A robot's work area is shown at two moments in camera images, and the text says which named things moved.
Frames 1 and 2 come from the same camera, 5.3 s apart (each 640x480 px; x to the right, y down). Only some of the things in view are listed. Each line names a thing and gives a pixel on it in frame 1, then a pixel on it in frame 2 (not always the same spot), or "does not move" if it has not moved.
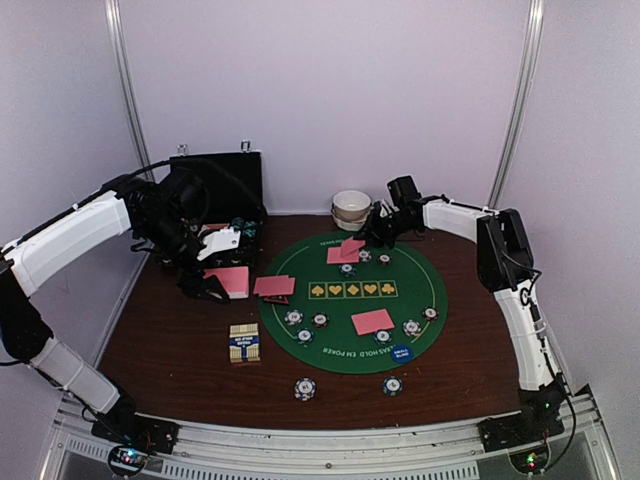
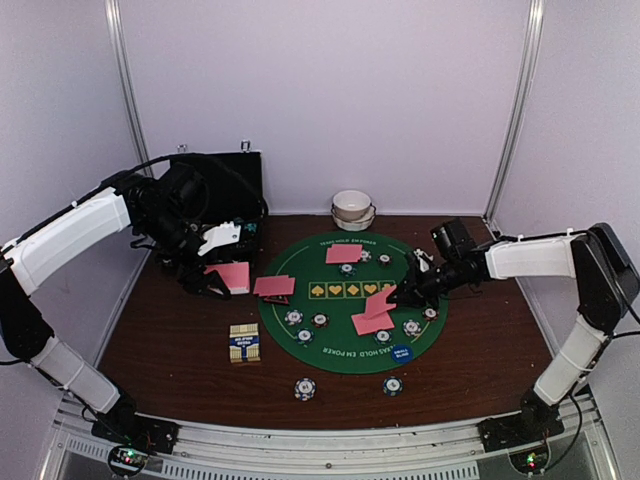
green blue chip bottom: [382, 337] does not move
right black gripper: [374, 231] -> [415, 294]
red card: [275, 285] does not move
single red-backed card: [274, 285] does not move
